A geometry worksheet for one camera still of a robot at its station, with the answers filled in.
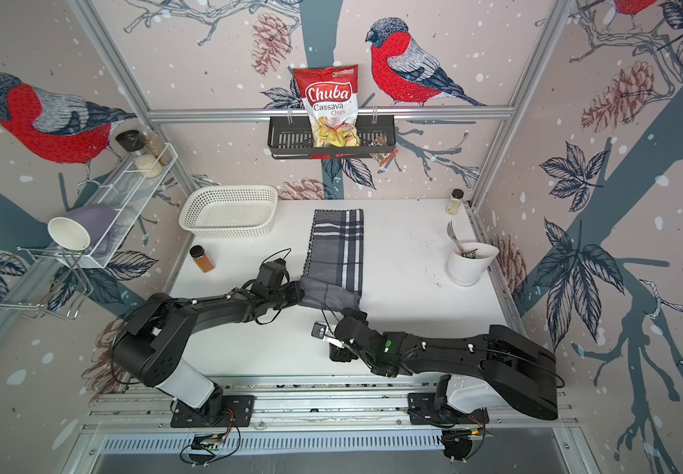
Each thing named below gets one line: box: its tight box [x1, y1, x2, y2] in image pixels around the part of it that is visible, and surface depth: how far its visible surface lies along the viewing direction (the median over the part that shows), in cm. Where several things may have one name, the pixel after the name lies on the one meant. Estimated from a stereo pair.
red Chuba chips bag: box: [293, 64, 361, 148], surface depth 84 cm
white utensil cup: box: [446, 241, 501, 288], surface depth 95 cm
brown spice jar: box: [189, 244, 216, 274], surface depth 97 cm
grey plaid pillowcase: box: [298, 209, 365, 313], surface depth 106 cm
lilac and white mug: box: [47, 204, 116, 258], surface depth 64 cm
